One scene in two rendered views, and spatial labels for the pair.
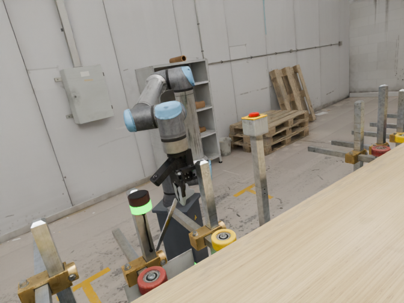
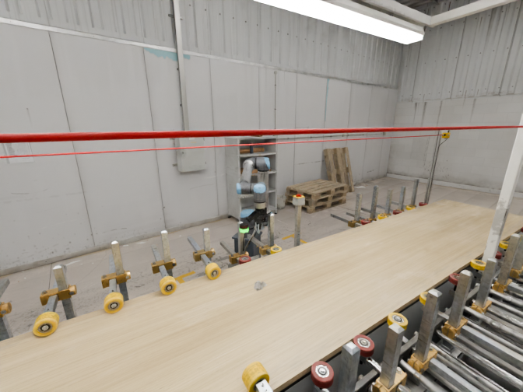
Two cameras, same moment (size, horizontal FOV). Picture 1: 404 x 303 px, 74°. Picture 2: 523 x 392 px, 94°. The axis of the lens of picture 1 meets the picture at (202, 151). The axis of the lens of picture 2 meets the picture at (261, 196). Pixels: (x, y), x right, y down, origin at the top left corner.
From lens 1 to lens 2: 91 cm
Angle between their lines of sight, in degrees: 1
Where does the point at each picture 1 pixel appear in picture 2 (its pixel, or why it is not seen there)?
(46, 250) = (207, 240)
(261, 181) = (297, 228)
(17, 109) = (142, 155)
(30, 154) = (145, 187)
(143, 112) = (246, 186)
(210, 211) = (271, 238)
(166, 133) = (257, 199)
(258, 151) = (298, 213)
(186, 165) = (263, 214)
